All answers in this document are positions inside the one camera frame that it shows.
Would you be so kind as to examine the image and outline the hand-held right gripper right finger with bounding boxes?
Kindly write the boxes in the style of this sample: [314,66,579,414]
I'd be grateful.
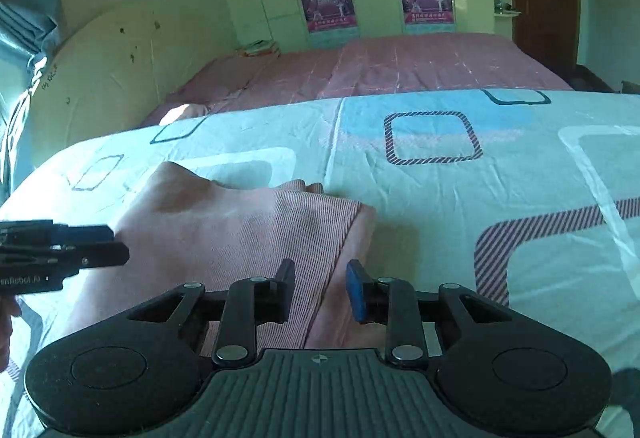
[346,259,514,367]

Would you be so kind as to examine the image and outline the pink bed cover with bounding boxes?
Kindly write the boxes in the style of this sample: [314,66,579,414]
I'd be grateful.
[140,32,576,129]

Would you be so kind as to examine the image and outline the patterned light blue bed sheet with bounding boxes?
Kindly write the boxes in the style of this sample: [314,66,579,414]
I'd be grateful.
[0,88,640,438]

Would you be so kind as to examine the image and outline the grey blue curtain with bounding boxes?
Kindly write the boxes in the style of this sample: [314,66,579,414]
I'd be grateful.
[0,0,65,200]

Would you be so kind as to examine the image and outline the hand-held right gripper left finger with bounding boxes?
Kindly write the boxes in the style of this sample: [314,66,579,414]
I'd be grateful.
[127,258,297,367]

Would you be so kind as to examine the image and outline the pink knit sweater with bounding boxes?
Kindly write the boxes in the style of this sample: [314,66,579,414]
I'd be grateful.
[64,161,379,360]

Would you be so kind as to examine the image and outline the cream curved headboard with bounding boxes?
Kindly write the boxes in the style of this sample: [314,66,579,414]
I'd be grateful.
[27,0,237,171]

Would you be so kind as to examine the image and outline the stack of books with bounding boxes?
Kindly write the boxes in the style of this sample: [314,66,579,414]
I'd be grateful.
[236,39,282,58]

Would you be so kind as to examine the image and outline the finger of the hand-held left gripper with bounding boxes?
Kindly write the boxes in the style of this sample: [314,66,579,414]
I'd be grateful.
[52,223,116,247]
[48,241,131,271]

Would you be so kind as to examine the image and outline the person's left hand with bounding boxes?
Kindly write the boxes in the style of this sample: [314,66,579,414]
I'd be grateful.
[0,295,24,365]

